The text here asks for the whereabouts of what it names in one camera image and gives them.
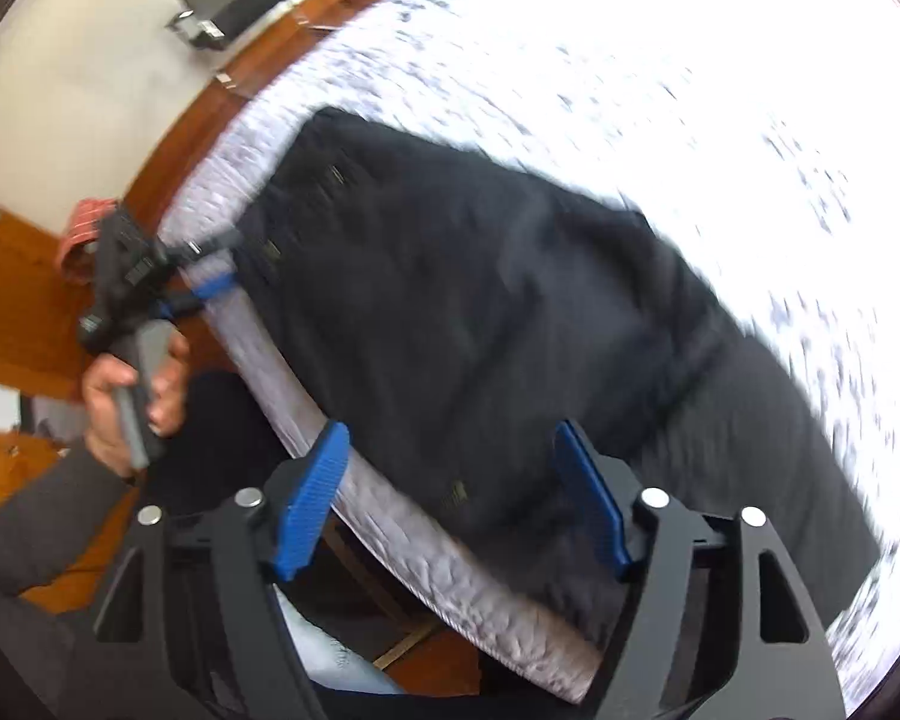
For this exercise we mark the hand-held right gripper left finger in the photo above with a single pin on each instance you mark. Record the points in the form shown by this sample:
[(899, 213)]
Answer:
[(311, 495)]

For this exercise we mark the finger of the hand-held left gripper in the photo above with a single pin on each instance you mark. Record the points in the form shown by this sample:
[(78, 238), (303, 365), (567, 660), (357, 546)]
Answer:
[(214, 289), (210, 244)]

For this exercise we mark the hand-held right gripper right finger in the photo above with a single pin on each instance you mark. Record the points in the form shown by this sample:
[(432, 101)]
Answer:
[(592, 495)]

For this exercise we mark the black quilted pants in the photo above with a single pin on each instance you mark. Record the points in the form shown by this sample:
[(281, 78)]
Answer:
[(457, 315)]

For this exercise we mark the person's left forearm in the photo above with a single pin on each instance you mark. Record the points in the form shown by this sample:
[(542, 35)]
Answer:
[(30, 532)]

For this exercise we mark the person's left hand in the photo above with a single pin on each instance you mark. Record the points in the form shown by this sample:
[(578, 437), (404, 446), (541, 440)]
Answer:
[(101, 405)]

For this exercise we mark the red plaid cloth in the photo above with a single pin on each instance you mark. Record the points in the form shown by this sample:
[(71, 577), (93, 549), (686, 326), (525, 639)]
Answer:
[(79, 240)]

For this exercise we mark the person's leg in black trousers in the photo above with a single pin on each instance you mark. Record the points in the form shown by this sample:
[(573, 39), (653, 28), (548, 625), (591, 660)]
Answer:
[(210, 435)]

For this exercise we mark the pale grey object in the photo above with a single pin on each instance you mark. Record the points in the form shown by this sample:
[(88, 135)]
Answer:
[(337, 660)]

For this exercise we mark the purple-grey quilted bed cover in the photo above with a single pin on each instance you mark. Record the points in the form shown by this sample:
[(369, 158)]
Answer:
[(645, 90)]

